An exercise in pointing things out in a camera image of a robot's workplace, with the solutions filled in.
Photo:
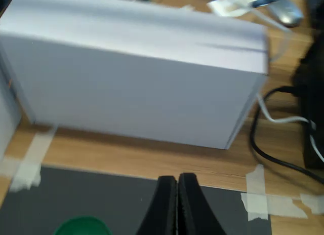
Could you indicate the white paper card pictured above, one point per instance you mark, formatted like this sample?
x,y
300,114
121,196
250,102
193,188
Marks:
x,y
227,5

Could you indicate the black upright stand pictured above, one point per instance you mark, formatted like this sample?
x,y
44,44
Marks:
x,y
315,80

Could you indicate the silver computer mouse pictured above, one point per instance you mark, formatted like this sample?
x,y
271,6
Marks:
x,y
286,13

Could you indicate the large white box partition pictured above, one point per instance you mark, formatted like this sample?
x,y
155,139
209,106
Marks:
x,y
126,80

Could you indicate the white masking tape strip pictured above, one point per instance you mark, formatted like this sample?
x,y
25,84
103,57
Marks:
x,y
286,205
255,204
314,203
25,178
41,143

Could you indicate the round green lid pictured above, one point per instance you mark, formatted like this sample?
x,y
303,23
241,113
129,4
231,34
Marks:
x,y
81,227

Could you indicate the dark grey mat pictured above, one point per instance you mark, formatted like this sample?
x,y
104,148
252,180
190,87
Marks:
x,y
101,194

